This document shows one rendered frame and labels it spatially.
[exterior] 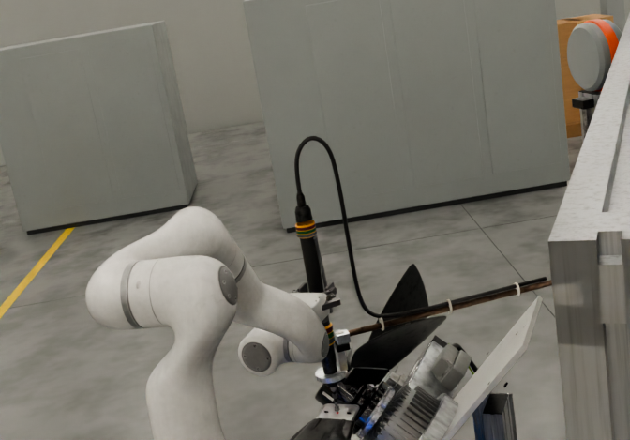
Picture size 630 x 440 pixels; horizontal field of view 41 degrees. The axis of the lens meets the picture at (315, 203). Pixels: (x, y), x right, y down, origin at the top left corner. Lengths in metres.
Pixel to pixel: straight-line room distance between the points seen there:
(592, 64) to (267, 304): 0.91
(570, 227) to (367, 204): 7.21
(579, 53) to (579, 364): 1.72
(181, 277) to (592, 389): 0.93
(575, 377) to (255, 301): 1.21
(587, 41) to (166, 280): 1.15
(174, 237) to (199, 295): 0.15
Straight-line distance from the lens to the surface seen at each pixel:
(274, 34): 7.24
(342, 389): 2.02
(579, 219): 0.33
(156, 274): 1.23
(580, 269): 0.31
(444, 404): 2.02
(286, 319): 1.54
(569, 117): 9.87
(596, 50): 1.96
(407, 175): 7.50
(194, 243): 1.33
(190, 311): 1.20
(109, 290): 1.26
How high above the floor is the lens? 2.15
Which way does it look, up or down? 15 degrees down
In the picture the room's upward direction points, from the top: 10 degrees counter-clockwise
